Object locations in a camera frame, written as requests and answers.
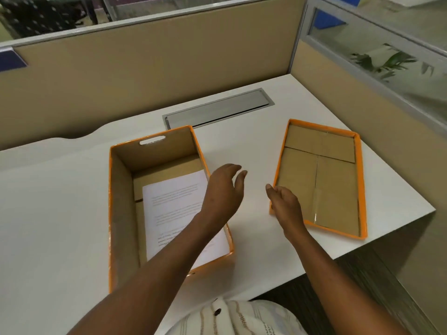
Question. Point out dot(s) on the person's left forearm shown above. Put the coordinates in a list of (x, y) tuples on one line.
[(157, 275)]

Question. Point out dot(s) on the person's right thumb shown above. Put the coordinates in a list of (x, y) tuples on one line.
[(269, 192)]

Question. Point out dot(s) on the beige partition with glass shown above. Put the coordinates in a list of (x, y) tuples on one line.
[(384, 136)]

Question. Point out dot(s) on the person's left thumb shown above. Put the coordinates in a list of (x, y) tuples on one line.
[(240, 181)]

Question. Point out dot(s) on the person's right forearm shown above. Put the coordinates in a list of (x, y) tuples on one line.
[(335, 289)]

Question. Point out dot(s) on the blue panel behind glass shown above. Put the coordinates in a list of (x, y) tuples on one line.
[(326, 20)]

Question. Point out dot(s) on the orange cardboard box lid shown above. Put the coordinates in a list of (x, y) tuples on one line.
[(324, 177)]

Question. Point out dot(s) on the person's right hand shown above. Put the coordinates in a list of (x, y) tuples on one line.
[(288, 211)]

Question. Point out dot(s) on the beige cubicle partition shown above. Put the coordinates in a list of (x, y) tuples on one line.
[(139, 73)]

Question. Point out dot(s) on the person's left hand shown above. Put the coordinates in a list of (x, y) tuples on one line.
[(218, 198)]

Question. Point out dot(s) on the blue partition tag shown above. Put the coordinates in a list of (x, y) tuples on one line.
[(10, 59)]

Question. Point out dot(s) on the white printed paper sheet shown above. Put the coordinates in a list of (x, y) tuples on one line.
[(171, 209)]

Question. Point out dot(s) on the black dotted chair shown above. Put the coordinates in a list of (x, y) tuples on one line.
[(38, 13)]

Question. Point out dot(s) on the orange cardboard box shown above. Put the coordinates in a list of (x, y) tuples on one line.
[(122, 212)]

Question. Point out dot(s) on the green plant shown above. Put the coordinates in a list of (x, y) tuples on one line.
[(387, 62)]

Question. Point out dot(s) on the striped white shirt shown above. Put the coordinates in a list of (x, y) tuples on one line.
[(251, 319)]

